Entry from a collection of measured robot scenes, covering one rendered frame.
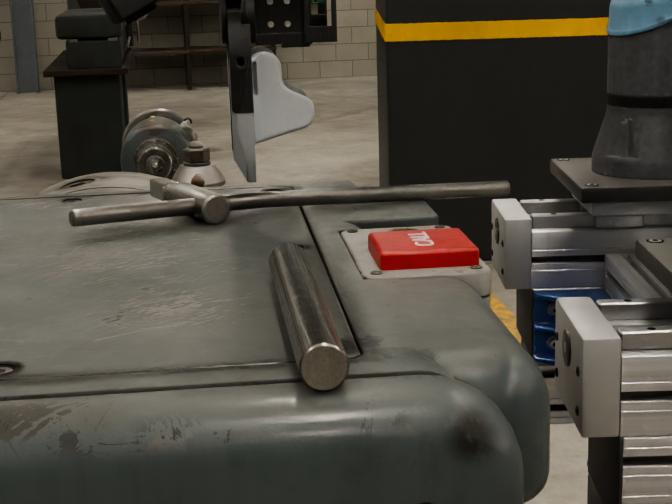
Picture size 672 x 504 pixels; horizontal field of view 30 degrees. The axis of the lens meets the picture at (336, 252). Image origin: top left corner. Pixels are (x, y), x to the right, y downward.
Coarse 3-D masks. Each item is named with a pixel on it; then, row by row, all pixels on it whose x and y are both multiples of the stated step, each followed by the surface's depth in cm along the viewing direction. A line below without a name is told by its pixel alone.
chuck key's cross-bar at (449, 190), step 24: (264, 192) 93; (288, 192) 93; (312, 192) 93; (336, 192) 94; (360, 192) 94; (384, 192) 94; (408, 192) 95; (432, 192) 95; (456, 192) 96; (480, 192) 96; (504, 192) 97; (72, 216) 86; (96, 216) 86; (120, 216) 87; (144, 216) 88; (168, 216) 89
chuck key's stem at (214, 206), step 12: (156, 180) 97; (168, 180) 97; (156, 192) 97; (168, 192) 95; (180, 192) 92; (192, 192) 91; (204, 192) 90; (204, 204) 88; (216, 204) 89; (228, 204) 89; (204, 216) 89; (216, 216) 89
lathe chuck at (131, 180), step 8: (80, 176) 123; (88, 176) 122; (96, 176) 122; (104, 176) 121; (112, 176) 121; (120, 176) 121; (128, 176) 122; (136, 176) 122; (144, 176) 123; (152, 176) 124; (56, 184) 123; (64, 184) 121; (88, 184) 118; (96, 184) 117; (104, 184) 117; (112, 184) 117; (120, 184) 117; (128, 184) 117; (136, 184) 118; (144, 184) 119; (40, 192) 123; (48, 192) 120; (56, 192) 118; (64, 192) 116
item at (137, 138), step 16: (144, 112) 249; (160, 112) 249; (128, 128) 249; (144, 128) 231; (160, 128) 231; (176, 128) 234; (192, 128) 236; (128, 144) 231; (144, 144) 231; (160, 144) 231; (176, 144) 232; (128, 160) 232; (144, 160) 227; (160, 160) 227; (176, 160) 232; (160, 176) 228
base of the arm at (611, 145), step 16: (608, 96) 157; (624, 96) 154; (608, 112) 157; (624, 112) 154; (640, 112) 153; (656, 112) 152; (608, 128) 156; (624, 128) 154; (640, 128) 153; (656, 128) 152; (608, 144) 156; (624, 144) 155; (640, 144) 153; (656, 144) 152; (592, 160) 160; (608, 160) 155; (624, 160) 154; (640, 160) 153; (656, 160) 152; (624, 176) 154; (640, 176) 153; (656, 176) 152
